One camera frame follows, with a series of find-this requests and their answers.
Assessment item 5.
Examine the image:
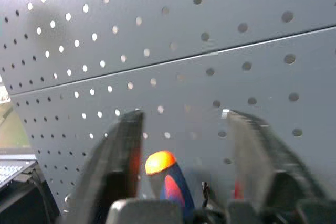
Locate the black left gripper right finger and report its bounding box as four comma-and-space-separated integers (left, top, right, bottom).
222, 109, 328, 210

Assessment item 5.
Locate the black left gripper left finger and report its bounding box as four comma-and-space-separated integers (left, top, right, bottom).
65, 110, 145, 224

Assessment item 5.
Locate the orange blue red screwdriver handle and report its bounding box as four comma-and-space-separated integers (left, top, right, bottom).
145, 150, 195, 210

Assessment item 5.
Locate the grey pegboard panel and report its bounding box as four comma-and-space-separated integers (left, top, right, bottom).
0, 0, 336, 216

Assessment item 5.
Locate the black metal pegboard hook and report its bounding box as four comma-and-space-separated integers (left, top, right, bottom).
201, 182, 211, 208

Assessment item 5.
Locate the black stand under laptop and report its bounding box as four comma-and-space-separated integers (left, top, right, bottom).
0, 165, 62, 224

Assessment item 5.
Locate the silver laptop computer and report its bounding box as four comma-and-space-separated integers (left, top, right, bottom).
0, 153, 38, 189

